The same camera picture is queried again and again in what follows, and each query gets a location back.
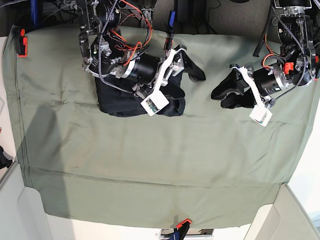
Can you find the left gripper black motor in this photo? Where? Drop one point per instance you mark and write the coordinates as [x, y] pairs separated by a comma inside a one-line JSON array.
[[235, 92]]

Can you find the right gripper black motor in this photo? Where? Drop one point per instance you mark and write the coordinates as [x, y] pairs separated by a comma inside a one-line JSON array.
[[146, 74]]

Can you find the dark navy long-sleeve T-shirt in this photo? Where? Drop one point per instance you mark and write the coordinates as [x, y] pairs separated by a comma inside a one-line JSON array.
[[122, 104]]

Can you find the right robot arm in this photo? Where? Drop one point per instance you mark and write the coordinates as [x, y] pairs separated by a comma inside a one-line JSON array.
[[101, 43]]

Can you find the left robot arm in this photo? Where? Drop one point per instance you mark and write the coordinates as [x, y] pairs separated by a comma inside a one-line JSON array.
[[291, 61]]

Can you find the blue orange clamp top centre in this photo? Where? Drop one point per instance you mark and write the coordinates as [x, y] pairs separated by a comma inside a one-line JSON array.
[[170, 31]]

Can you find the sage green table cloth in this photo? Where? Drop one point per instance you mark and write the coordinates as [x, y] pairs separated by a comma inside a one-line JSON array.
[[214, 166]]

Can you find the orange clamp right edge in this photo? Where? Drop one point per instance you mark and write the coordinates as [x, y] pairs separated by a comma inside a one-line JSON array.
[[317, 68]]

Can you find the orange black clamp bottom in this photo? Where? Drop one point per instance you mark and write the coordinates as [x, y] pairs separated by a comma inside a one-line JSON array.
[[181, 230]]

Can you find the white power strip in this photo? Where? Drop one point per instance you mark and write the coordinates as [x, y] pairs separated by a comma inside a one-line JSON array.
[[68, 5]]

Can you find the blue clamp top left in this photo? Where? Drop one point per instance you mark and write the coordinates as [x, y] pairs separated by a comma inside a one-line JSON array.
[[36, 10]]

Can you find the orange clamp top left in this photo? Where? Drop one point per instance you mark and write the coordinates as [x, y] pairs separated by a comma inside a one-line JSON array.
[[21, 42]]

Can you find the black object left edge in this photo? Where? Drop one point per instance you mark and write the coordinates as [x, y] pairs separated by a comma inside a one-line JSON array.
[[4, 161]]

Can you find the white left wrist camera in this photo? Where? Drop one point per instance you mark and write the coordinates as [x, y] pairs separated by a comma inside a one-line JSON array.
[[261, 115]]

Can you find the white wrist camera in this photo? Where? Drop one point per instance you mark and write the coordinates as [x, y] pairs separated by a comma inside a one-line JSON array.
[[154, 102], [261, 115]]

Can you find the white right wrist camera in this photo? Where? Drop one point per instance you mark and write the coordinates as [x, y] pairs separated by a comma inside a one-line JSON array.
[[154, 102]]

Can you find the metal table leg bracket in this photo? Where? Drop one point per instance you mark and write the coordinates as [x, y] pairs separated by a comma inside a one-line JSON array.
[[148, 13]]

